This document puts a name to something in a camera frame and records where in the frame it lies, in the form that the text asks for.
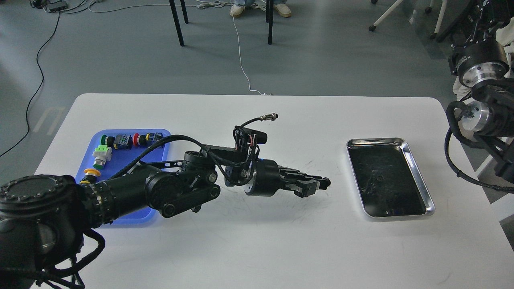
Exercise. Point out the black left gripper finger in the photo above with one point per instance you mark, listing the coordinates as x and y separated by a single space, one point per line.
297 175
304 188

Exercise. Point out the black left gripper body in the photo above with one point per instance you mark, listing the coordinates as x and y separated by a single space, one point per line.
268 177

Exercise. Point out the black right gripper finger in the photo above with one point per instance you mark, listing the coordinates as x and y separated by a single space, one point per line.
490 19
453 59

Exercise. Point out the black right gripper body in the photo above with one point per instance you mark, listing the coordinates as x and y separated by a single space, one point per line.
485 60

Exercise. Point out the black gear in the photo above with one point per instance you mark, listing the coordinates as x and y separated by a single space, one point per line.
374 175
327 182

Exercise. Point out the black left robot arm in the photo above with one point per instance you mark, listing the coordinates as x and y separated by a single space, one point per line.
48 221

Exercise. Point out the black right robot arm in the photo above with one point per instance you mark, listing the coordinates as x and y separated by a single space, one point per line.
484 122

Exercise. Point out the silver metal tray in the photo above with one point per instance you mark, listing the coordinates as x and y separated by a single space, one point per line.
400 193

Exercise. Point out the beige cloth on chair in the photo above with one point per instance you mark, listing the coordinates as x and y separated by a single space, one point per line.
461 88

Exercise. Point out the white green push button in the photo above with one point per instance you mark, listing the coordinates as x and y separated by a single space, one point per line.
102 154

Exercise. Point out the white shoe right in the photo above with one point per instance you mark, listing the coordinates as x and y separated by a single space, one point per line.
283 10

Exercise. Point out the white shoe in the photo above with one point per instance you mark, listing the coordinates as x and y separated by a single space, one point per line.
236 11
283 10

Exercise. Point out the black chair leg right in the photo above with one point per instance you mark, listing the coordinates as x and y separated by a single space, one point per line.
269 19

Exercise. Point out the black chair leg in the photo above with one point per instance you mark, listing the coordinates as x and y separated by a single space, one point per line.
176 22
269 19

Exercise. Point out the white shoe left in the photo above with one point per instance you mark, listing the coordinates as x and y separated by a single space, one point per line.
236 11

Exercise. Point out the black chair leg left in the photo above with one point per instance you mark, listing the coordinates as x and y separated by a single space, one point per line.
176 22

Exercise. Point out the red push button switch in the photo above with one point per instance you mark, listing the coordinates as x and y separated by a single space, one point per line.
147 139

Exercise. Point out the green push button switch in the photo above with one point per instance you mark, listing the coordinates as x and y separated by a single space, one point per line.
118 142

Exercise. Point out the yellow push button switch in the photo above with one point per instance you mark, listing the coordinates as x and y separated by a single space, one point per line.
91 175

